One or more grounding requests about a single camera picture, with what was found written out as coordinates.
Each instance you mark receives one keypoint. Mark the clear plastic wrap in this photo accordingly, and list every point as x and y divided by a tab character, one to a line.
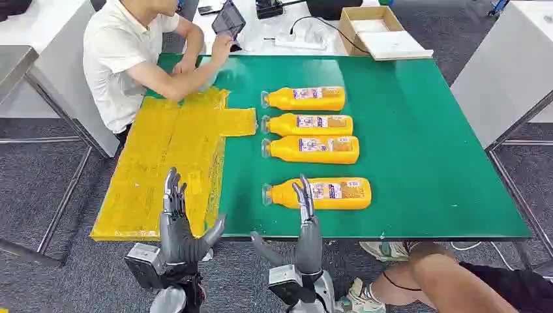
315	30

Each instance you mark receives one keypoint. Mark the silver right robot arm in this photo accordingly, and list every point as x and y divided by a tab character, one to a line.
324	289

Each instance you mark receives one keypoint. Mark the cardboard box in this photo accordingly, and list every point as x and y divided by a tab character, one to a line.
347	34

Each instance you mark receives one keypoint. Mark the black phone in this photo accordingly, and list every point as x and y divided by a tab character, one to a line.
205	10

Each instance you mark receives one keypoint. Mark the yellow plastic sheet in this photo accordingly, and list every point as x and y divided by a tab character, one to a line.
151	172

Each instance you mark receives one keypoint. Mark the person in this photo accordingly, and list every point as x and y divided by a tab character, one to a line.
440	281
116	56

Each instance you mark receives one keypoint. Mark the green table mat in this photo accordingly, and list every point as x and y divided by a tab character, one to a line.
410	151

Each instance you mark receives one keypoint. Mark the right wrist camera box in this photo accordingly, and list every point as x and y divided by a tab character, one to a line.
283	281

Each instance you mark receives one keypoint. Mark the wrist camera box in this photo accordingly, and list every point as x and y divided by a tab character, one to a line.
283	281
144	263

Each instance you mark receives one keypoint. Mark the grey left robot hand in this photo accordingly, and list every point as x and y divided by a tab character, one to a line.
177	242

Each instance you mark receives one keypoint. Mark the white flat board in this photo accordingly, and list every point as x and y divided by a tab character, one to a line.
395	45

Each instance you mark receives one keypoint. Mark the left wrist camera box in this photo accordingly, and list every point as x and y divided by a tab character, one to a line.
144	263

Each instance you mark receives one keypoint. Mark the white power strip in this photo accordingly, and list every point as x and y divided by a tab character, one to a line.
300	44

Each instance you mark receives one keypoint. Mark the person's left hand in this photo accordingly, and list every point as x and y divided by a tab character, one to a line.
184	68

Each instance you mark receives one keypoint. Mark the orange drink bottle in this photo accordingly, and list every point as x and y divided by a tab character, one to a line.
345	203
311	103
302	131
311	157

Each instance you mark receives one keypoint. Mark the white foam insert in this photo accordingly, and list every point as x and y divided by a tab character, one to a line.
369	26

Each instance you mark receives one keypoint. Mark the blue metal object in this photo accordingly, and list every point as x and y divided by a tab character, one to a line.
499	6

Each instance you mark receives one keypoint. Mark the white table leg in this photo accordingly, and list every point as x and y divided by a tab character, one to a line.
208	255

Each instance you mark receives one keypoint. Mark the dark tablet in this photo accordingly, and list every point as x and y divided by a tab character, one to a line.
229	19

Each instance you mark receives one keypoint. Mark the black electronic device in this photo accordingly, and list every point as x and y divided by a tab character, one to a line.
268	9

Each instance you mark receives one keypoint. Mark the steel table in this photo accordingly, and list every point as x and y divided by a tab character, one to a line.
13	69

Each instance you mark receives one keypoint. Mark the person's right hand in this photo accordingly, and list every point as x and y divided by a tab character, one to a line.
221	49

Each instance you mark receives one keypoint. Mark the black bag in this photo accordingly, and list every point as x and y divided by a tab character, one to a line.
332	8

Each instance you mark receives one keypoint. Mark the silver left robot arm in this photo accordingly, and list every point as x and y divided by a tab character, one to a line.
168	300

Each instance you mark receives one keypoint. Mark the white table with metal frame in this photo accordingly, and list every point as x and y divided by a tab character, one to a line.
505	65

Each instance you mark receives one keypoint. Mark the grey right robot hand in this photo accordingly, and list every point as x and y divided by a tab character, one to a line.
310	246

